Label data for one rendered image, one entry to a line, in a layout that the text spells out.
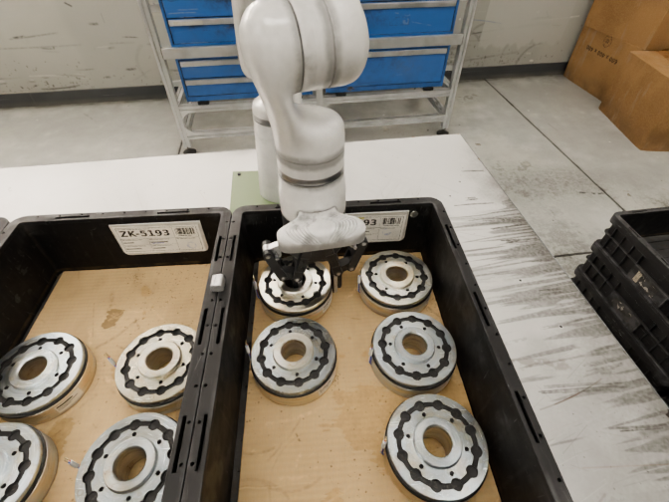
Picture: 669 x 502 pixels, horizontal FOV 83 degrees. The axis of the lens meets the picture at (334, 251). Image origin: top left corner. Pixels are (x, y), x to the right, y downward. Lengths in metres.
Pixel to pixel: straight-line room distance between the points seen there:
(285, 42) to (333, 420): 0.38
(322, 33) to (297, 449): 0.40
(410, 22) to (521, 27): 1.49
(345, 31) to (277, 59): 0.06
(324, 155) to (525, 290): 0.55
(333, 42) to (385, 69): 2.11
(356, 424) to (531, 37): 3.57
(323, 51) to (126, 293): 0.45
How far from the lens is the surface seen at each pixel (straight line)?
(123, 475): 0.49
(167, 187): 1.05
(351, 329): 0.52
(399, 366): 0.46
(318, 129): 0.36
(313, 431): 0.46
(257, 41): 0.32
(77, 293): 0.67
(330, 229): 0.38
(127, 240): 0.62
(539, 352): 0.73
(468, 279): 0.47
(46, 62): 3.59
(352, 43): 0.33
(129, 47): 3.35
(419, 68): 2.50
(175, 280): 0.62
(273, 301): 0.52
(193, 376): 0.40
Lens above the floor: 1.27
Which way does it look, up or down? 46 degrees down
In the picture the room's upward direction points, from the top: straight up
